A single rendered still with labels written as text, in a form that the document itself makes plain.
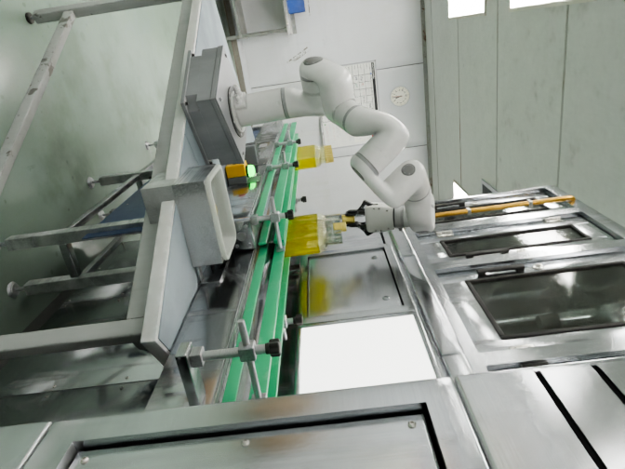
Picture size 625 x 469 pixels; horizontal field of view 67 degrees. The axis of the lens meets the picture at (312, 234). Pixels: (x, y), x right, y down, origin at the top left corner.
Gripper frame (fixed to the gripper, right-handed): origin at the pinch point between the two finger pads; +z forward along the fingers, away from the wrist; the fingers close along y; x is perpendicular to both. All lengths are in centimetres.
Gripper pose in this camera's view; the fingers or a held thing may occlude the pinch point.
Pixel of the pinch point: (352, 218)
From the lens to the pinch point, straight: 169.6
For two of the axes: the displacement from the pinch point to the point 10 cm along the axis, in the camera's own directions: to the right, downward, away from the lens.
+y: -1.4, -9.1, -3.9
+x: -2.5, 4.1, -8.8
